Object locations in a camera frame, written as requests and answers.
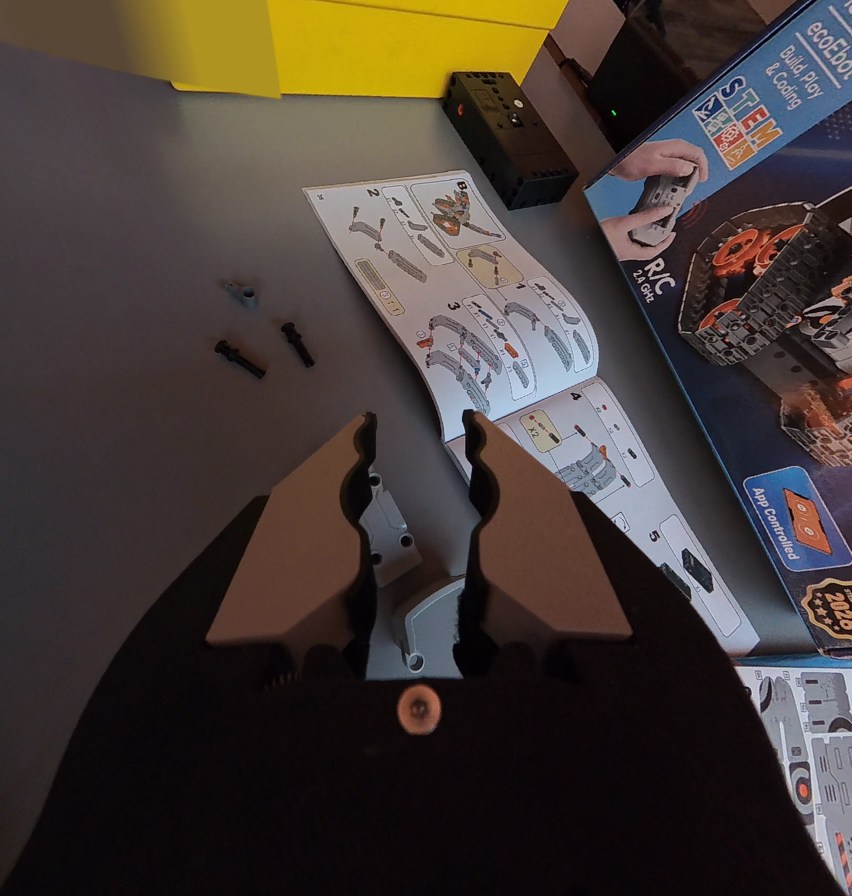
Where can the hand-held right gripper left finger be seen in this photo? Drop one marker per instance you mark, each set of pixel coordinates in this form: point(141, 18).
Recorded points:
point(300, 560)

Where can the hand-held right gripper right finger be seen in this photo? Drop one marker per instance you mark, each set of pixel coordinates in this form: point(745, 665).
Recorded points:
point(545, 560)

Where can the black long pin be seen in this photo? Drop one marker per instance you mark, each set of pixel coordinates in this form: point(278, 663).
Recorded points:
point(240, 358)
point(297, 344)

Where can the small grey connector brick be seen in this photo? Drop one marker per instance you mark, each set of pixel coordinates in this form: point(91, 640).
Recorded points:
point(244, 294)

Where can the black battery box brick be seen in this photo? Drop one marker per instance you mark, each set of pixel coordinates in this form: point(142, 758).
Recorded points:
point(510, 140)

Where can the yellow plastic bin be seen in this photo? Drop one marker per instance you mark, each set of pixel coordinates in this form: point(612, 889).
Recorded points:
point(398, 49)

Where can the grey desk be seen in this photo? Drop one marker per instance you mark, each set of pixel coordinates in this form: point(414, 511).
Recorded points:
point(118, 210)

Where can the blue robot kit box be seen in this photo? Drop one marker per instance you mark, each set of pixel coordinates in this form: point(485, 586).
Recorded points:
point(748, 420)

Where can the white instruction booklet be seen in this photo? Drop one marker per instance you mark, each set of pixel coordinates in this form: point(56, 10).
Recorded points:
point(468, 315)

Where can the grey sticker sheet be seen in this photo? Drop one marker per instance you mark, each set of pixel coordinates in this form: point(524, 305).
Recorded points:
point(825, 784)

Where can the black electronic box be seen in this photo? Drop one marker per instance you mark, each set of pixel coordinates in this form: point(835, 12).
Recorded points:
point(650, 77)

